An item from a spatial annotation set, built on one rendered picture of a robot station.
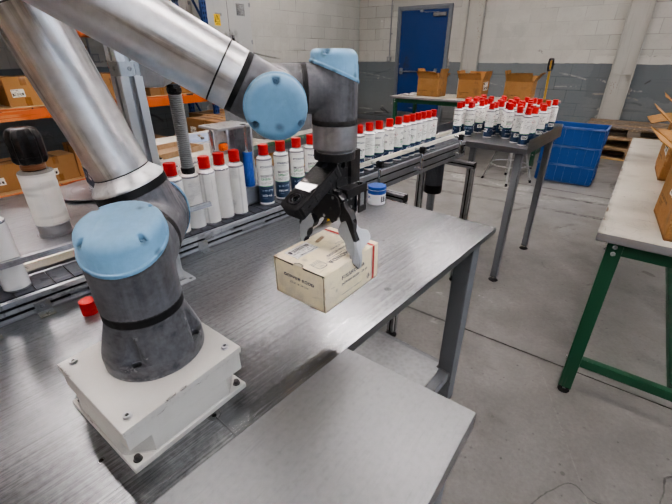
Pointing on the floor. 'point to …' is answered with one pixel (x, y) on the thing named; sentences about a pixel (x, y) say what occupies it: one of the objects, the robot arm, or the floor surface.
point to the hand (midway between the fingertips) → (327, 258)
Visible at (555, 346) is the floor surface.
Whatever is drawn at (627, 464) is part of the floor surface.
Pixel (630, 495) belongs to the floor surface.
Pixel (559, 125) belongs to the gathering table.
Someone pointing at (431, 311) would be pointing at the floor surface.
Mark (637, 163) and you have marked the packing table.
